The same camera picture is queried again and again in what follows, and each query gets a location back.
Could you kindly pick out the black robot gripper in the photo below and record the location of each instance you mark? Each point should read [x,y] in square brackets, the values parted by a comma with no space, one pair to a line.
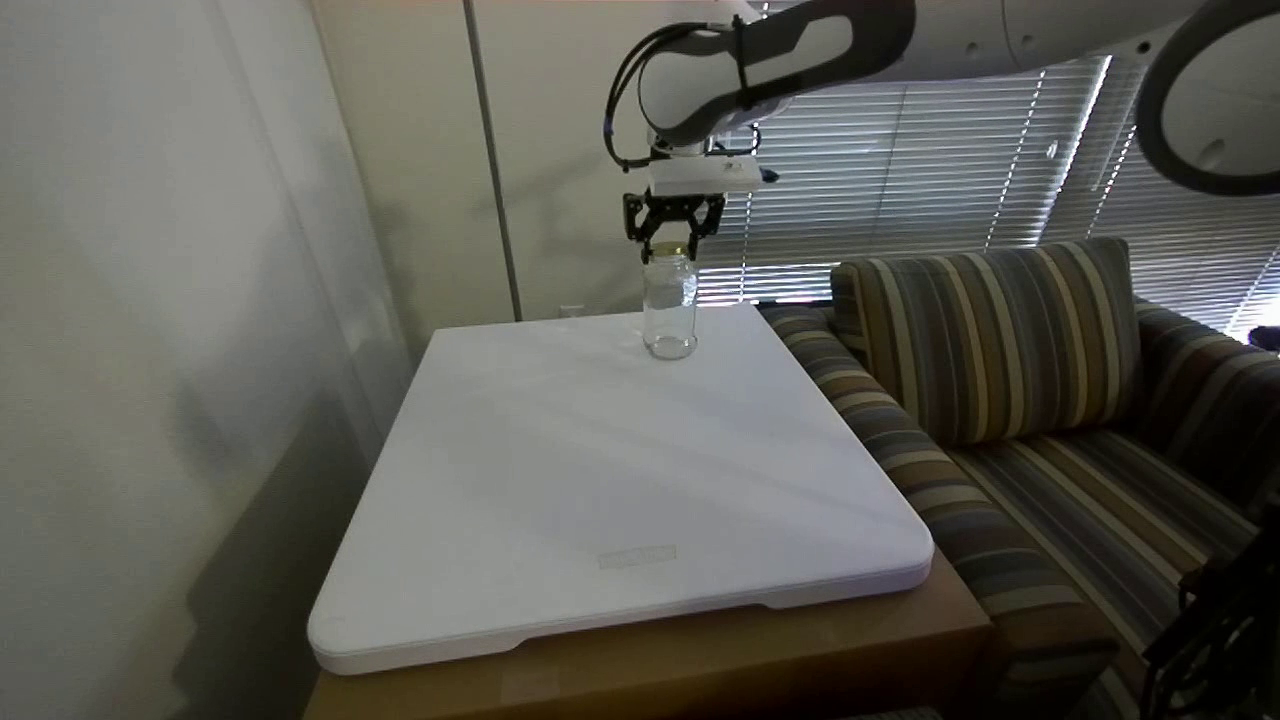
[678,210]

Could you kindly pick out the gold metal jar lid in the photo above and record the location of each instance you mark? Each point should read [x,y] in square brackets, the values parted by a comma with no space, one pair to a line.
[669,251]

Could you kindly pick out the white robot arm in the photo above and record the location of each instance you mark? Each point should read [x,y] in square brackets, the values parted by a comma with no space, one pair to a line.
[963,24]

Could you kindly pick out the clear glass jar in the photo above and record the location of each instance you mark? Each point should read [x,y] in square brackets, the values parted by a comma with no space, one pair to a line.
[669,313]

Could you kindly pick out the white window blinds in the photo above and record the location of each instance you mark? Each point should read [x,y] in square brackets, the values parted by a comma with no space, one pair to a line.
[932,184]

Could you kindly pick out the striped sofa cushion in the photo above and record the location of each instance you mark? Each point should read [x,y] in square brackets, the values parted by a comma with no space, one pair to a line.
[993,343]

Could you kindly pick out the striped sofa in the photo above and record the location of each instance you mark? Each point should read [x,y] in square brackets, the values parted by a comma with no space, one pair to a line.
[1066,505]

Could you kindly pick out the black metal stand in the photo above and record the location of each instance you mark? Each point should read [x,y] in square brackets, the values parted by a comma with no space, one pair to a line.
[1222,627]

